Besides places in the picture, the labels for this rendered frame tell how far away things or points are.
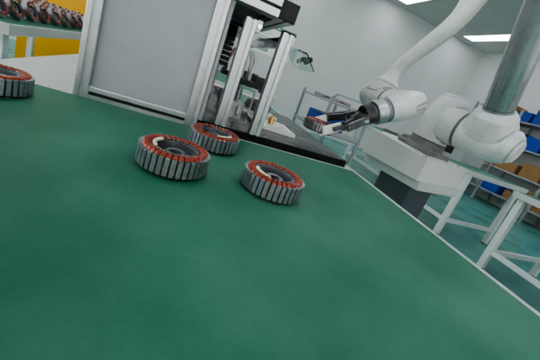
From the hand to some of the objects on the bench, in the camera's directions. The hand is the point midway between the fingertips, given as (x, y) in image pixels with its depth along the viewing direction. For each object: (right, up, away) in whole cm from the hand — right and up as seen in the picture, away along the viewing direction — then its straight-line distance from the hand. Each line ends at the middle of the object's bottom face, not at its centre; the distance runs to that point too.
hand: (320, 124), depth 101 cm
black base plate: (-23, +2, +13) cm, 26 cm away
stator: (-18, -17, -49) cm, 55 cm away
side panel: (-50, 0, -30) cm, 58 cm away
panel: (-44, +10, +4) cm, 45 cm away
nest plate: (-18, 0, +2) cm, 18 cm away
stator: (-34, -13, -54) cm, 65 cm away
